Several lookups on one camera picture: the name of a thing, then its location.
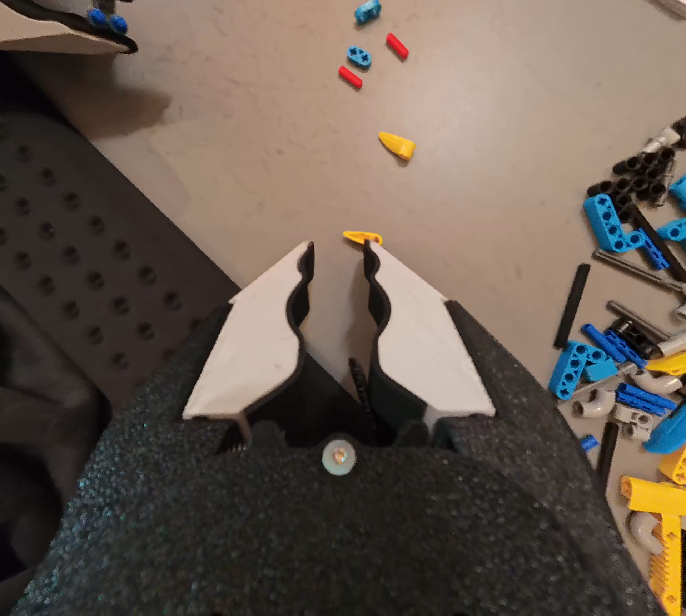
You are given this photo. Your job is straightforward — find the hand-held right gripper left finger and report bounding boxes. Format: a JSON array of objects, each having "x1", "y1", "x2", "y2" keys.
[{"x1": 182, "y1": 241, "x2": 316, "y2": 421}]

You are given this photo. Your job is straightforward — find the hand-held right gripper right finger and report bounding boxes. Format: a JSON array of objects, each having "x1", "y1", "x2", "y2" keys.
[{"x1": 363, "y1": 241, "x2": 496, "y2": 418}]

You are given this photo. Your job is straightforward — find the grey connector brick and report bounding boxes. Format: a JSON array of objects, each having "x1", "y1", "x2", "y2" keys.
[{"x1": 86, "y1": 0, "x2": 130, "y2": 36}]

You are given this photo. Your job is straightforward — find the yellow short wedge brick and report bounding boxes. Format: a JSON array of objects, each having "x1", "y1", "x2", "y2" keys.
[{"x1": 378, "y1": 131, "x2": 417, "y2": 161}]

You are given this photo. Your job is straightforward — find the grey desk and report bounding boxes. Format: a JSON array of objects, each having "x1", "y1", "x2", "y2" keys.
[{"x1": 0, "y1": 0, "x2": 686, "y2": 595}]

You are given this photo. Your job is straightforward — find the pile of building bricks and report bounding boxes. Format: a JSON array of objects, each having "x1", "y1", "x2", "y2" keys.
[{"x1": 547, "y1": 117, "x2": 686, "y2": 616}]

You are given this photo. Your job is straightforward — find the person's torso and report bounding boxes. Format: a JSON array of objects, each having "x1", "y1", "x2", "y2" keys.
[{"x1": 0, "y1": 294, "x2": 113, "y2": 585}]

